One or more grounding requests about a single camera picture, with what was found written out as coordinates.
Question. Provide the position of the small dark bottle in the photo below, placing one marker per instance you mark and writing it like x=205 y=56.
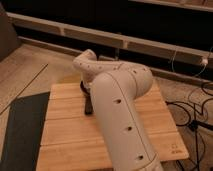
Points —
x=88 y=106

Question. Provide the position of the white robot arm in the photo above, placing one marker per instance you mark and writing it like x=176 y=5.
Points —
x=113 y=86

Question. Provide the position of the dark ceramic bowl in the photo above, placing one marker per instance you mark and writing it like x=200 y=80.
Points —
x=84 y=90

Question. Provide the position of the dark floor mat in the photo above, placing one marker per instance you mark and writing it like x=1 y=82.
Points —
x=23 y=133

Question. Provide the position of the brown furniture corner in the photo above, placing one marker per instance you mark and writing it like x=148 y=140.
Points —
x=9 y=40

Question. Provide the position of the white shelf rail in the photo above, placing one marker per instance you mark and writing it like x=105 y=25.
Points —
x=138 y=45

